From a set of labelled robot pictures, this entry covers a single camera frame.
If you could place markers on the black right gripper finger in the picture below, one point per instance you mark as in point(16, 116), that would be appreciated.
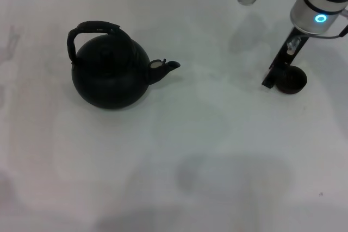
point(287, 72)
point(269, 78)

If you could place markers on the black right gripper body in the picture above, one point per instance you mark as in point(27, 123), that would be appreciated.
point(295, 40)

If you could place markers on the black round teapot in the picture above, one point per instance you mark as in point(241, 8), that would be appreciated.
point(108, 80)

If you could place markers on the small dark teacup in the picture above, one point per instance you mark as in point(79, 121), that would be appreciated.
point(296, 81)

